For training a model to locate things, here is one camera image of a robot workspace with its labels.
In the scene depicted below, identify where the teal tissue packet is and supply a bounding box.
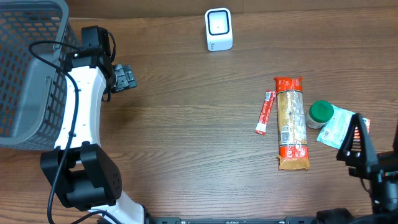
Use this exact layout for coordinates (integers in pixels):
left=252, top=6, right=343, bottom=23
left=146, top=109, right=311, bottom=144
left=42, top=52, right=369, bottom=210
left=317, top=105, right=354, bottom=149

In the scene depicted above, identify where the green lidded jar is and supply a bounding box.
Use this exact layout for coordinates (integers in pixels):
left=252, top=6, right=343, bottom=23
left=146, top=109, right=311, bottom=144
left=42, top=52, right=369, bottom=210
left=305, top=100, right=334, bottom=129

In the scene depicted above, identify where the long orange noodle packet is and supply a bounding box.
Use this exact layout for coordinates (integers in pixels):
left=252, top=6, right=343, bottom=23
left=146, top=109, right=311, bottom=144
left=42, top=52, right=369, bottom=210
left=274, top=77, right=310, bottom=170

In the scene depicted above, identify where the thin red stick sachet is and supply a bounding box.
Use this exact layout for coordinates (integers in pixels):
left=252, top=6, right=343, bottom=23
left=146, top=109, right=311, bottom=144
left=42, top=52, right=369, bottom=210
left=255, top=90, right=276, bottom=136

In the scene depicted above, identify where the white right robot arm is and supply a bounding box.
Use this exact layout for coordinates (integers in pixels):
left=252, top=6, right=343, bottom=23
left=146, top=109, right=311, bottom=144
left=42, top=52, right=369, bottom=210
left=312, top=113, right=397, bottom=224

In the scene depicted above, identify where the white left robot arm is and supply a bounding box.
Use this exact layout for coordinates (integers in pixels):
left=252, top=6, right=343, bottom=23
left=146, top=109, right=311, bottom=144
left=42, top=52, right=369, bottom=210
left=40, top=44, right=153, bottom=223

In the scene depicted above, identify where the white barcode scanner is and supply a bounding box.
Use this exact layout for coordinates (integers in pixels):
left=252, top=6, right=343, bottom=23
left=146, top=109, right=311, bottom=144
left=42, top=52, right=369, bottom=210
left=205, top=7, right=233, bottom=52

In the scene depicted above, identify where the dark grey plastic basket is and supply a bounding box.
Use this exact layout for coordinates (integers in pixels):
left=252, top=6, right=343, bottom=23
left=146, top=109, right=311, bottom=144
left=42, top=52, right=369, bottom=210
left=1, top=0, right=80, bottom=151

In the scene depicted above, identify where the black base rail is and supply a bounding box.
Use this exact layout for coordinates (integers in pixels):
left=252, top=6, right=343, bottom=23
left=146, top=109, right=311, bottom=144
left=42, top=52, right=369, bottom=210
left=154, top=217, right=317, bottom=224

